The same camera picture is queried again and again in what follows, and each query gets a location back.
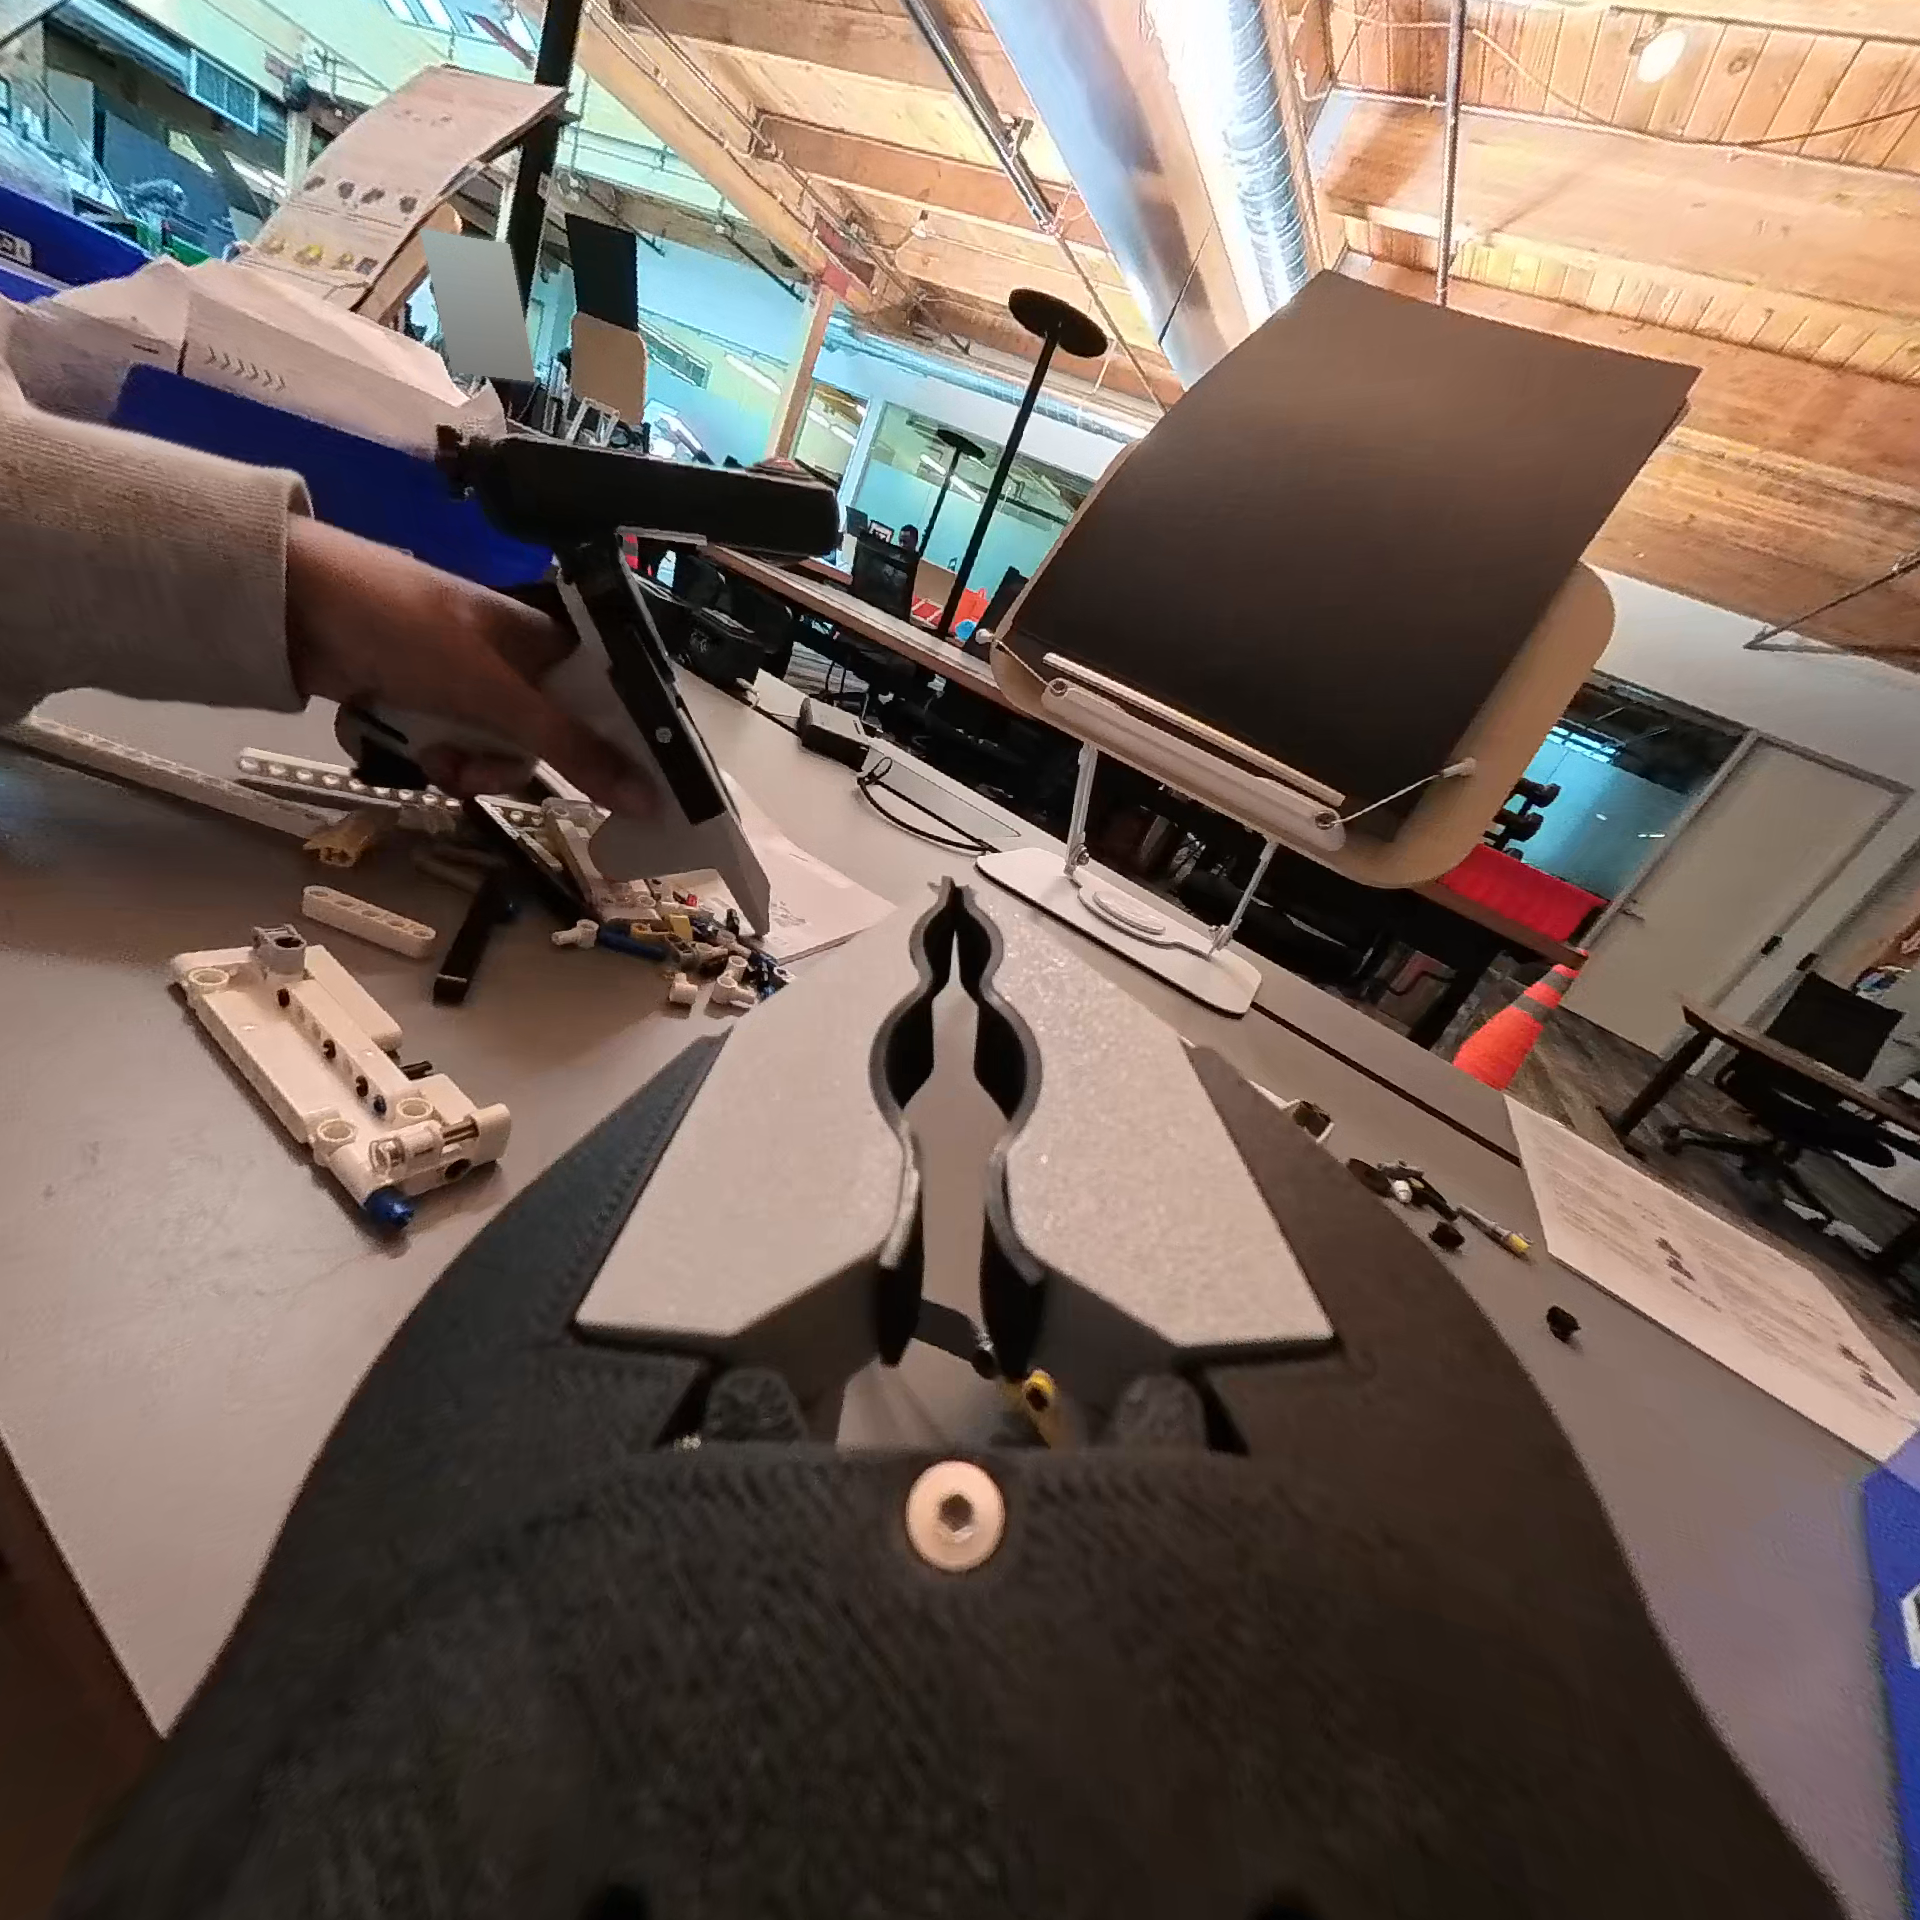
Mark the white lego frame assembly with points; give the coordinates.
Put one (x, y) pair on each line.
(578, 855)

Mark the black floor lamp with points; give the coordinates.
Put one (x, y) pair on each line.
(1058, 317)

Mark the lego instruction booklet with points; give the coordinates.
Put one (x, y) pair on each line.
(826, 915)

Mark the black lego beam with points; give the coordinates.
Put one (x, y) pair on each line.
(474, 945)

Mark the printed paper sheet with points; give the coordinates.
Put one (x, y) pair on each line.
(1693, 1260)

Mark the white five-hole lego beam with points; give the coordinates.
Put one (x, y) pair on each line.
(368, 919)

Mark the black power brick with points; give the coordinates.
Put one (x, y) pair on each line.
(832, 731)

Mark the red bin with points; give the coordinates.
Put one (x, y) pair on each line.
(1530, 901)

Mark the brown cardboard flap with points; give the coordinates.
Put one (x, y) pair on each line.
(405, 165)

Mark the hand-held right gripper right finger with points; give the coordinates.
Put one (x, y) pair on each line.
(1141, 1184)

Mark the person's left hand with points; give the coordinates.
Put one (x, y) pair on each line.
(421, 644)

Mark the silver ventilation duct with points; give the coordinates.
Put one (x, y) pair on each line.
(1184, 136)

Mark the pile of small lego pieces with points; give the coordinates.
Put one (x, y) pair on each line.
(705, 945)

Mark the black office chair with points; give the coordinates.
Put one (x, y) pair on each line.
(1800, 1080)

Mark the book stand with black board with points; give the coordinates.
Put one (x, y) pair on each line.
(1349, 524)

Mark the white cardboard box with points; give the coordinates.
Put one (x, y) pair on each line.
(269, 353)

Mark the black lego pin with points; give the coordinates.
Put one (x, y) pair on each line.
(1563, 1324)

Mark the orange traffic cone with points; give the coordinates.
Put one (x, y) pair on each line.
(1522, 1027)

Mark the long white lego beam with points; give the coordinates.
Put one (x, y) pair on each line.
(322, 772)
(148, 763)

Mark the person's left forearm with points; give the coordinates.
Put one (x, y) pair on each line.
(136, 570)

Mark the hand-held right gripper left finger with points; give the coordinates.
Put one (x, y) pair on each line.
(763, 1184)

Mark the blue tagged storage bin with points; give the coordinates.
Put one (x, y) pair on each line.
(1892, 1769)

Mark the round ceiling lamp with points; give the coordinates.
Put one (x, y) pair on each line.
(1659, 52)

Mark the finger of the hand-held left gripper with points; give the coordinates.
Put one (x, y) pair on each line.
(721, 869)

